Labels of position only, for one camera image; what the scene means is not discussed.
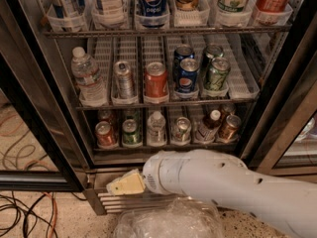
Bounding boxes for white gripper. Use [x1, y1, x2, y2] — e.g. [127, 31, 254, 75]
[106, 170, 146, 195]

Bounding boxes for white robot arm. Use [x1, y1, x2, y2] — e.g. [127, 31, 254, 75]
[107, 149, 317, 238]

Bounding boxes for steel fridge bottom grille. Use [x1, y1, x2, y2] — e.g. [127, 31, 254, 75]
[85, 161, 317, 219]

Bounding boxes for red can shelf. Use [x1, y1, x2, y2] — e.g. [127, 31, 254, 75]
[97, 109, 116, 126]
[95, 121, 117, 147]

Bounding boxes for small water bottle bottom shelf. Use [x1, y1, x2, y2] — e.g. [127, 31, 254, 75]
[147, 111, 165, 146]

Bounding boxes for red can rear bottom shelf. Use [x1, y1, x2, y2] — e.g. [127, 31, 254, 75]
[97, 109, 116, 126]

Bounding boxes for glass fridge door left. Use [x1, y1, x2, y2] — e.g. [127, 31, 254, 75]
[0, 0, 91, 191]

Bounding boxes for glass fridge door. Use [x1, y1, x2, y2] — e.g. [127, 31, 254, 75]
[243, 17, 317, 182]
[0, 0, 91, 191]

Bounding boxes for silver can middle shelf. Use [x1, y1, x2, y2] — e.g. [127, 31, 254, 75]
[114, 60, 135, 99]

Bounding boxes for orange can middle shelf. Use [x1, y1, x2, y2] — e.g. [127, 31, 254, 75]
[145, 61, 167, 98]

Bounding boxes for bronze can shelf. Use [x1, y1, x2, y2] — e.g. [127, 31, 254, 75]
[218, 115, 241, 143]
[220, 103, 236, 116]

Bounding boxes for blue pepsi can front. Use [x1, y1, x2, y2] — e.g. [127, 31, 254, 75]
[176, 58, 199, 93]

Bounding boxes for blue pepsi can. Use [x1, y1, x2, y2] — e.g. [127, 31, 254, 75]
[176, 58, 199, 93]
[172, 44, 195, 80]

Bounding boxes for bronze can rear bottom shelf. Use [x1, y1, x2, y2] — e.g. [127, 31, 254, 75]
[220, 103, 236, 116]

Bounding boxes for water bottle middle shelf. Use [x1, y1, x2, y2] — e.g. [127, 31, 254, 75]
[71, 47, 107, 107]

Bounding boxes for green can middle front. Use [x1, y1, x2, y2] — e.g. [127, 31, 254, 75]
[204, 58, 231, 91]

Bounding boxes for blue pepsi can rear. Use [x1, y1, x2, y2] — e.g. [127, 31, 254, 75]
[172, 44, 195, 80]

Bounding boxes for green can middle rear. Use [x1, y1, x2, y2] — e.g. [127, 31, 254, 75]
[200, 44, 224, 77]

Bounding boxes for glass fridge door right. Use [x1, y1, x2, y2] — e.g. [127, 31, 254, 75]
[243, 17, 317, 182]

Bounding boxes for pepsi bottle top shelf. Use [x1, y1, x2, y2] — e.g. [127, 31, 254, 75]
[137, 0, 168, 18]

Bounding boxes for blue white bottle top shelf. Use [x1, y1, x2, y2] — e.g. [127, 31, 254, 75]
[44, 0, 87, 20]

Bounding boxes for clear plastic bag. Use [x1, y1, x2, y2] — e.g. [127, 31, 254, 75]
[112, 197, 225, 238]

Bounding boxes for brown bottle white cap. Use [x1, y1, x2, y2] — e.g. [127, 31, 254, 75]
[195, 110, 221, 142]

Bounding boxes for orange cable on floor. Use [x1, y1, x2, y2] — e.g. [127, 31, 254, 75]
[43, 191, 59, 238]

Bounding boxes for black cables on floor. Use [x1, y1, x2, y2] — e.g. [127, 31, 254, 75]
[0, 191, 87, 238]

